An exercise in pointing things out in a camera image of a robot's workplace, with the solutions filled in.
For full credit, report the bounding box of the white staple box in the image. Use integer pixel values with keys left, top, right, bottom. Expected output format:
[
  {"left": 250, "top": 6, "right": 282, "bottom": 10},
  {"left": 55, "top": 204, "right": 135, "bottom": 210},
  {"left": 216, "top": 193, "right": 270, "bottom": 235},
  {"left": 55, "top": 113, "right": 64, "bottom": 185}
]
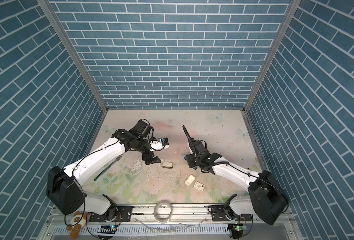
[{"left": 194, "top": 181, "right": 205, "bottom": 192}]

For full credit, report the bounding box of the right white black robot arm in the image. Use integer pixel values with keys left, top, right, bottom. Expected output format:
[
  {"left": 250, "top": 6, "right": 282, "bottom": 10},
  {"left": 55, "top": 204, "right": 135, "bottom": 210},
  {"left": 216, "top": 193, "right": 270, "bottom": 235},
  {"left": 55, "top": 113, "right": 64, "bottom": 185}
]
[{"left": 185, "top": 139, "right": 289, "bottom": 225}]

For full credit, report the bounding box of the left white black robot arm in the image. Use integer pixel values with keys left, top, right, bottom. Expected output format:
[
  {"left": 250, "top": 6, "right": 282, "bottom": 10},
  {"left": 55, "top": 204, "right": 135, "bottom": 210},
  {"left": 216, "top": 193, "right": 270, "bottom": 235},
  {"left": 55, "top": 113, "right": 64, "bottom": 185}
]
[{"left": 46, "top": 119, "right": 165, "bottom": 215}]

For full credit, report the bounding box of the silver fork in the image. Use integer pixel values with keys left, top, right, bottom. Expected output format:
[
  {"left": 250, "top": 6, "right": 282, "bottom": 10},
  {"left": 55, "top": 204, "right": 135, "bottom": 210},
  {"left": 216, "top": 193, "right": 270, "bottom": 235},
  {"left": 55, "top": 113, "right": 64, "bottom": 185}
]
[{"left": 94, "top": 155, "right": 122, "bottom": 181}]

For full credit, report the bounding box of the clear tape roll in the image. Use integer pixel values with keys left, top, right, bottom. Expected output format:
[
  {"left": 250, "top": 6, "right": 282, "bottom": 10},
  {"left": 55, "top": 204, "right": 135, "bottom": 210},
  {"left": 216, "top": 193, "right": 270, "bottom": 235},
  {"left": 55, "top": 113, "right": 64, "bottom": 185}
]
[{"left": 153, "top": 201, "right": 173, "bottom": 224}]

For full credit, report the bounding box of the brown white plush toy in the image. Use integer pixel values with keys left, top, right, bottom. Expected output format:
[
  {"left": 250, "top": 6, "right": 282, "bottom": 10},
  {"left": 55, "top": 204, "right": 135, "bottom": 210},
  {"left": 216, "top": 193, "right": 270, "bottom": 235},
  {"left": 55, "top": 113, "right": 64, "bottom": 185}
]
[{"left": 66, "top": 211, "right": 87, "bottom": 240}]

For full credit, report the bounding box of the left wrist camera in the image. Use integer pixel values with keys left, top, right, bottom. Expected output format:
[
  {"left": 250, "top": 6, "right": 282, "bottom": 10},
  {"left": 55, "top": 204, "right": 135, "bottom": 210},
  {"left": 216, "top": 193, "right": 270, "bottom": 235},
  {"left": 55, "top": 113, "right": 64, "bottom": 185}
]
[{"left": 150, "top": 138, "right": 169, "bottom": 152}]

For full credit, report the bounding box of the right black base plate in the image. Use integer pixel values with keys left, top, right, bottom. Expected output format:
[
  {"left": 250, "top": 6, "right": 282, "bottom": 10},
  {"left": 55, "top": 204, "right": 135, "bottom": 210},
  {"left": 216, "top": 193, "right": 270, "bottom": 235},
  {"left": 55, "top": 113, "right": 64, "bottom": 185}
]
[{"left": 207, "top": 205, "right": 252, "bottom": 222}]

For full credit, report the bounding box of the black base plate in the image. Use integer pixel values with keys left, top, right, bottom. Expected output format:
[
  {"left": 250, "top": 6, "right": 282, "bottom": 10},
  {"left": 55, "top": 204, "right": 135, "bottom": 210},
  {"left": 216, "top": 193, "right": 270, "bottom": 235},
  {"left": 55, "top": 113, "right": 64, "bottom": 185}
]
[
  {"left": 89, "top": 206, "right": 133, "bottom": 223},
  {"left": 207, "top": 205, "right": 252, "bottom": 222}
]

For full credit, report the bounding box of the aluminium front rail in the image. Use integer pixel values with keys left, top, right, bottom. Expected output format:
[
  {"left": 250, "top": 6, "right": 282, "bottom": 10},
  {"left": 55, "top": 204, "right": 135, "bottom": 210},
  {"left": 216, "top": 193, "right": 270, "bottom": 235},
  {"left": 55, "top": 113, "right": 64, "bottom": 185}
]
[{"left": 46, "top": 203, "right": 295, "bottom": 226}]

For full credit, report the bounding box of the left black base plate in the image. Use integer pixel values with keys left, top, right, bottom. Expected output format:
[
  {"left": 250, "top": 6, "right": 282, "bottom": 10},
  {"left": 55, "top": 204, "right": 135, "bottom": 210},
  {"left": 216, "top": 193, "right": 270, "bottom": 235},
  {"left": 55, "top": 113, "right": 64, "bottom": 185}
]
[{"left": 89, "top": 206, "right": 133, "bottom": 223}]

